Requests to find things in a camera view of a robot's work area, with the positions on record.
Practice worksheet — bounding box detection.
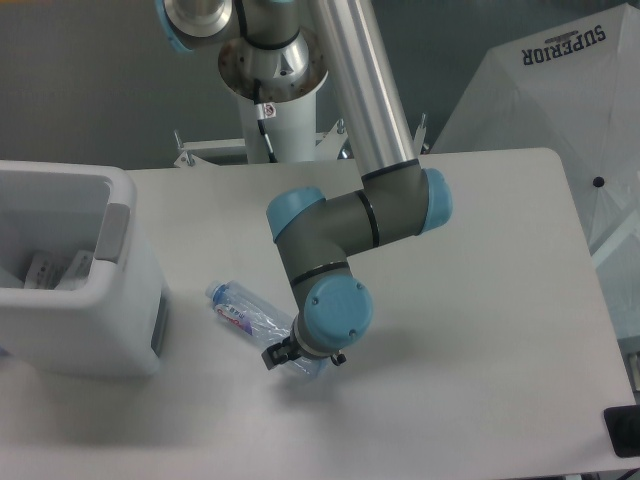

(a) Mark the labelled wrapper in trash can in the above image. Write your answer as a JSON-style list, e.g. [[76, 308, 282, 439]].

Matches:
[[24, 251, 71, 290]]

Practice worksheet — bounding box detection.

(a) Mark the white umbrella with lettering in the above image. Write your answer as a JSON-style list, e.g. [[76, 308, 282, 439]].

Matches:
[[434, 4, 639, 339]]

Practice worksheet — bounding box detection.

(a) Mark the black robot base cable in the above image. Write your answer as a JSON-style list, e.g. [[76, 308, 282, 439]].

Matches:
[[252, 79, 279, 164]]

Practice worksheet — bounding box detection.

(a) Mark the clear plastic water bottle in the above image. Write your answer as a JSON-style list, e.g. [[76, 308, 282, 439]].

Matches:
[[205, 281, 299, 354]]

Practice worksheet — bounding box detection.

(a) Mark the white plastic packaging wrapper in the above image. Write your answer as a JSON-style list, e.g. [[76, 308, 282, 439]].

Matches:
[[55, 250, 93, 291]]

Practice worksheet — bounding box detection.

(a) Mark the black device at table edge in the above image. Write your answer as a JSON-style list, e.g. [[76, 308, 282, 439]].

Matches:
[[603, 405, 639, 458]]

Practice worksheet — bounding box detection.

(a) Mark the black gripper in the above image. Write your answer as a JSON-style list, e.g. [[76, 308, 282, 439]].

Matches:
[[261, 335, 347, 370]]

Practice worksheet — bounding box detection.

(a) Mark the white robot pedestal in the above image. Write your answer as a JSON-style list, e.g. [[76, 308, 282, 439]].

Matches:
[[218, 27, 328, 164]]

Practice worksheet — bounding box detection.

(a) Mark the white pedestal base frame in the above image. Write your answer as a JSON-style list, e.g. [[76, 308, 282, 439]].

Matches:
[[174, 112, 431, 167]]

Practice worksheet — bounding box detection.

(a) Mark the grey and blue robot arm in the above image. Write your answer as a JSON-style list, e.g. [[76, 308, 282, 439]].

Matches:
[[156, 1, 453, 368]]

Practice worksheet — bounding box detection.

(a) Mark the white trash can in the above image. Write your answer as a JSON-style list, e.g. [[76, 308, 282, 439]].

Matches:
[[1, 161, 169, 377]]

